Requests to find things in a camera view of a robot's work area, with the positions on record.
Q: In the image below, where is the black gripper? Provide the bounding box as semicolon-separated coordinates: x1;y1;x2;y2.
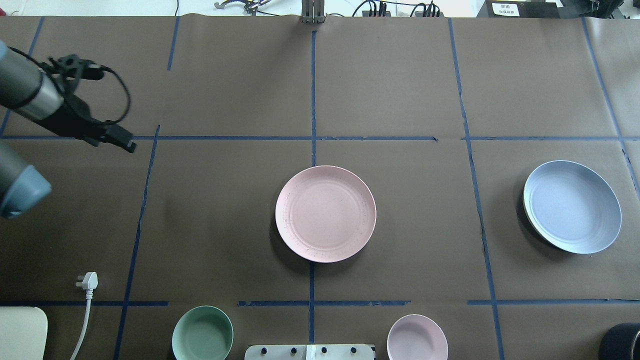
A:
41;54;137;153

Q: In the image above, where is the blue plate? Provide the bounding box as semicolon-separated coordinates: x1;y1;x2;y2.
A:
522;160;623;255

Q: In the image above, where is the cream toaster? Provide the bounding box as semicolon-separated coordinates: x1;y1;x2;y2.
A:
0;306;48;360

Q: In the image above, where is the green bowl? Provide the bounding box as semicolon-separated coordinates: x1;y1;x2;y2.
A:
171;305;234;360

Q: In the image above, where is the white toaster plug and cable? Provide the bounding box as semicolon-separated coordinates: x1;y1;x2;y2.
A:
69;271;99;360

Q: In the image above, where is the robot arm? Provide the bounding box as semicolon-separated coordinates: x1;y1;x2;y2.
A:
0;42;137;219

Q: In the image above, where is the pink bowl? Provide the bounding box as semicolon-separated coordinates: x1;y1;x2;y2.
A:
386;314;449;360

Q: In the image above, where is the white camera post with base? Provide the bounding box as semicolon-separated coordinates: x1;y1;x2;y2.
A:
244;343;377;360

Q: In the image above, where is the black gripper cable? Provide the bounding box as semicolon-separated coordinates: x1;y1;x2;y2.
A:
10;47;132;126

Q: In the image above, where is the aluminium frame post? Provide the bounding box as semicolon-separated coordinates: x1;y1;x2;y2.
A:
301;0;326;24

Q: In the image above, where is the pink plate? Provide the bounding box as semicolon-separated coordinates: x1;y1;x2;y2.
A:
275;165;377;264

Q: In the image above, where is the dark blue pot with lid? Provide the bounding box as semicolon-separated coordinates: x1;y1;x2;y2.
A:
598;322;640;360

